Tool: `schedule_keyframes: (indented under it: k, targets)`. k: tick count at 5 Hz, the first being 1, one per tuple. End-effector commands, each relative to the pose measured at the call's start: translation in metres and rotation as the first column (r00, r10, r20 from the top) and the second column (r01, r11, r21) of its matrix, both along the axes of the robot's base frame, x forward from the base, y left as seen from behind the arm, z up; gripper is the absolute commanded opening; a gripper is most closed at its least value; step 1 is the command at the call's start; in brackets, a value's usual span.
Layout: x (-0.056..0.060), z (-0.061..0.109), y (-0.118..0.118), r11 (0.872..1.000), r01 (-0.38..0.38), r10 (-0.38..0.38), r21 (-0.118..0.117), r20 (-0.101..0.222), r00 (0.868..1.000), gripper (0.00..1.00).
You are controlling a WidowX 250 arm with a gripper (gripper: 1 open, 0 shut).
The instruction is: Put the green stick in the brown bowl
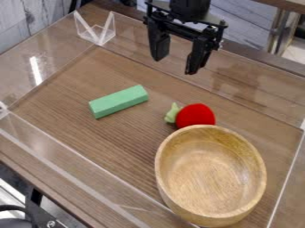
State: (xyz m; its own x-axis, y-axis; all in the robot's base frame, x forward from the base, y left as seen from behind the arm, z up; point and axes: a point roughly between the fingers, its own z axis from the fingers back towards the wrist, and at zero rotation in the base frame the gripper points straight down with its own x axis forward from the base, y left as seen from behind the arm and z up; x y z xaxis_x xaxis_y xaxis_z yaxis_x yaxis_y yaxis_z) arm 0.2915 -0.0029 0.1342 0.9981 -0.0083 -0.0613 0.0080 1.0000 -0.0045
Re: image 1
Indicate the black table clamp base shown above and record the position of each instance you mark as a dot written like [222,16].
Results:
[24,213]

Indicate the brown wooden bowl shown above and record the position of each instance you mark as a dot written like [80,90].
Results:
[210,174]

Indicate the red plush strawberry toy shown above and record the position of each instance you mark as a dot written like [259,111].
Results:
[194,114]

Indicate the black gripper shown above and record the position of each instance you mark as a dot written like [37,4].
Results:
[183,18]

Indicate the metal table leg background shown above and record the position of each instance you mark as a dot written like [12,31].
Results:
[282,31]

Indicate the green rectangular block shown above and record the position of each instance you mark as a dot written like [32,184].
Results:
[117,101]

